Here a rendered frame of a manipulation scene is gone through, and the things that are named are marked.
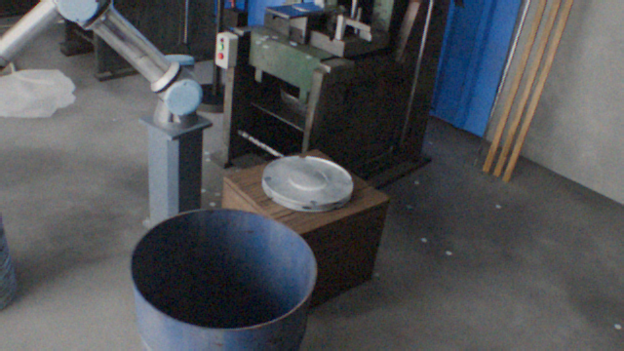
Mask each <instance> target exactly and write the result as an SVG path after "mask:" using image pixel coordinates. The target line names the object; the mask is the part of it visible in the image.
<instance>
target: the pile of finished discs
mask: <svg viewBox="0 0 624 351"><path fill-rule="evenodd" d="M262 186H263V189H264V192H265V193H266V195H267V196H268V197H269V198H273V197H274V198H273V200H274V201H276V202H277V203H279V205H281V206H283V207H287V208H289V209H293V210H296V211H302V212H312V213H317V212H327V211H332V210H336V209H338V208H340V207H342V206H344V205H345V203H346V202H347V201H349V200H350V198H351V195H352V189H353V182H352V180H351V175H350V174H348V173H346V172H345V171H344V170H343V169H341V168H340V167H339V166H337V165H336V164H334V163H332V162H330V161H327V160H324V159H319V158H314V157H306V158H299V156H292V157H286V158H281V159H278V160H275V161H273V162H272V163H269V164H268V166H267V167H266V168H265V169H264V172H263V180H262ZM335 207H336V209H334V208H335Z"/></svg>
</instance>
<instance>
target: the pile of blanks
mask: <svg viewBox="0 0 624 351"><path fill-rule="evenodd" d="M16 288H17V280H16V276H15V269H14V265H13V263H12V259H11V254H10V252H9V248H8V242H7V239H6V235H5V229H4V222H3V218H2V212H1V209H0V311H1V310H2V309H3V308H4V307H5V306H6V305H8V304H9V303H10V302H11V299H12V298H13V296H14V295H15V291H16Z"/></svg>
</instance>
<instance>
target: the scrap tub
mask: <svg viewBox="0 0 624 351"><path fill-rule="evenodd" d="M129 272H130V277H131V278H132V281H133V287H134V296H135V305H136V330H137V331H138V334H139V336H140V339H141V348H142V351H299V346H300V343H301V341H302V339H303V337H304V334H305V331H306V325H308V316H306V315H308V312H307V311H309V305H310V301H311V296H312V292H313V290H314V287H315V284H316V279H317V263H316V259H315V256H314V254H313V252H312V250H311V249H310V247H308V245H307V243H306V242H305V241H304V240H303V239H302V237H301V236H299V235H298V234H297V233H296V232H294V230H292V229H291V228H290V227H288V226H287V225H286V224H284V223H281V222H279V221H278V220H275V219H273V218H271V216H267V215H264V214H259V213H254V212H250V211H244V210H236V209H210V208H205V209H204V210H201V209H196V211H194V210H191V212H187V213H183V214H177V215H174V216H171V217H169V218H166V219H164V220H162V221H160V222H158V223H157V224H155V225H154V226H152V227H151V228H149V229H148V230H147V231H146V232H145V233H143V234H142V235H141V236H140V238H139V239H138V240H137V243H136V245H135V247H134V250H133V252H132V254H131V257H130V263H129Z"/></svg>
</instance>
